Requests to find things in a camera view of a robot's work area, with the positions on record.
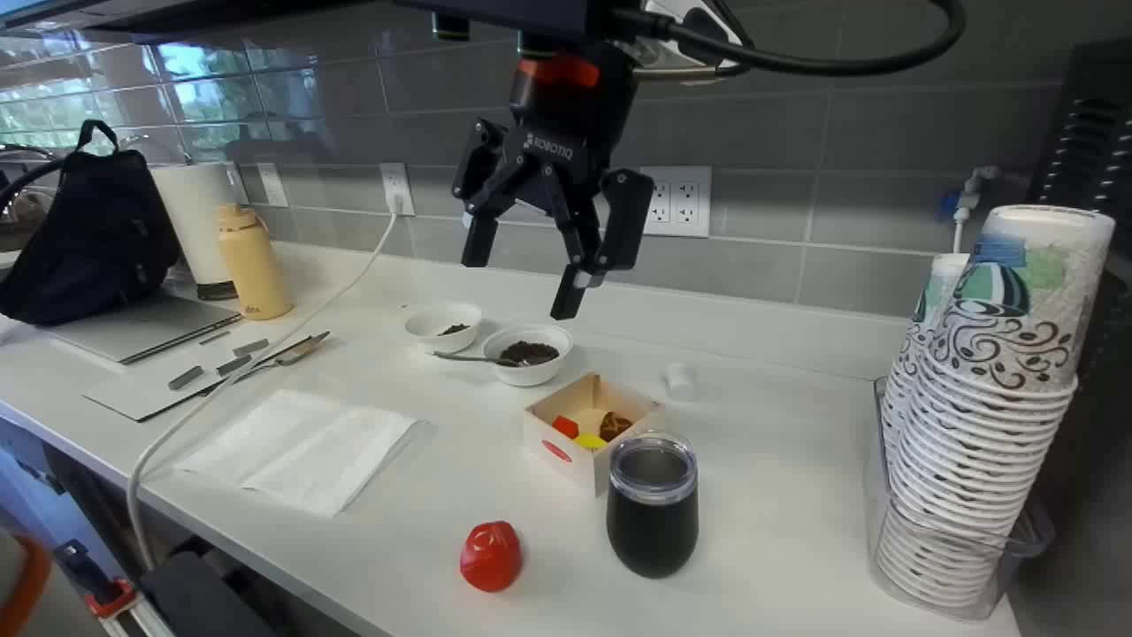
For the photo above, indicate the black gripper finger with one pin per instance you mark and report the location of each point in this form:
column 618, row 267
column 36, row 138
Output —
column 484, row 197
column 596, row 253

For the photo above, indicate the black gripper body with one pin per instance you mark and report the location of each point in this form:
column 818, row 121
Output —
column 566, row 134

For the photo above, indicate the white paper towel sheet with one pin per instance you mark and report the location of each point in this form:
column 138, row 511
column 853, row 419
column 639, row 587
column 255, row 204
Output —
column 301, row 456

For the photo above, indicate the dark robot arm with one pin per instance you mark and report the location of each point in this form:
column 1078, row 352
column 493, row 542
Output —
column 553, row 15

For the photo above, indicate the white paper towel roll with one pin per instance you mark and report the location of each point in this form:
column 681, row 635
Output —
column 195, row 226

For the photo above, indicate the white bowl with dark contents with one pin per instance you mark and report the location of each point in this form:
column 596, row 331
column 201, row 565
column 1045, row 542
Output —
column 530, row 357

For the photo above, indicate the small white bowl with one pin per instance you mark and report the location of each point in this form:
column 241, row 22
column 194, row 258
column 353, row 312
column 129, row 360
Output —
column 443, row 320

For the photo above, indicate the brown toy piece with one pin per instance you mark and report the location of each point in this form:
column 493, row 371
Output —
column 618, row 426

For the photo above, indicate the red toy block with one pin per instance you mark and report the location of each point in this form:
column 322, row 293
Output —
column 566, row 426

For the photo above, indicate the yellow toy block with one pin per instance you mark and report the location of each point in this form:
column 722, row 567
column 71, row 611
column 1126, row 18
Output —
column 589, row 442

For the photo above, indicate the small cardboard food tray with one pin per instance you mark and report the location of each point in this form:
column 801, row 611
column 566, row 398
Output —
column 566, row 456

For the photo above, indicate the tan bottle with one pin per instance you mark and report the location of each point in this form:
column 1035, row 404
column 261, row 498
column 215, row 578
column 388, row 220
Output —
column 252, row 267

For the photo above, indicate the black tumbler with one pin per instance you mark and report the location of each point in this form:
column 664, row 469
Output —
column 653, row 518

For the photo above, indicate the metal tongs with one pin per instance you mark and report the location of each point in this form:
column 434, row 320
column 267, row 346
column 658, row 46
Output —
column 252, row 363

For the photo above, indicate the red toy tomato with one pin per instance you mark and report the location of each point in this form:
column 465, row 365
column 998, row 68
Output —
column 489, row 558

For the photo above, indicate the blue spray bottle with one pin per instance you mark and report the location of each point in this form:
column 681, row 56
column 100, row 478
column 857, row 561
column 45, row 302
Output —
column 962, row 206

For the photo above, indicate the white flat board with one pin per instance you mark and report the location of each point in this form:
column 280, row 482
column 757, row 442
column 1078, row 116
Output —
column 146, row 392

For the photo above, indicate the grey flat board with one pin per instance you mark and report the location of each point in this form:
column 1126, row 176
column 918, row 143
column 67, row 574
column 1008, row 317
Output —
column 119, row 331

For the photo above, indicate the black bag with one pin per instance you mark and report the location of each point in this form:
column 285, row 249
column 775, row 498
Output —
column 90, row 242

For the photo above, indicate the patterned paper cup stack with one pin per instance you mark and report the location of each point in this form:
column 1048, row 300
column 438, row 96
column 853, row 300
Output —
column 993, row 413

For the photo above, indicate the stack of paper cups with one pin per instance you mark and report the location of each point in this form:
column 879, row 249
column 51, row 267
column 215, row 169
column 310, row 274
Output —
column 1092, row 155

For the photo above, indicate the orange chair part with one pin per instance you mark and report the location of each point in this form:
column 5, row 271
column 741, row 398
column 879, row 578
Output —
column 23, row 590

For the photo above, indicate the white wall outlet with plug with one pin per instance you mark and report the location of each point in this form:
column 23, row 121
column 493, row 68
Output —
column 399, row 190

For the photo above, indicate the white double wall outlet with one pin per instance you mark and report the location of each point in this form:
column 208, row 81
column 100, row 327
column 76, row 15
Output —
column 681, row 204

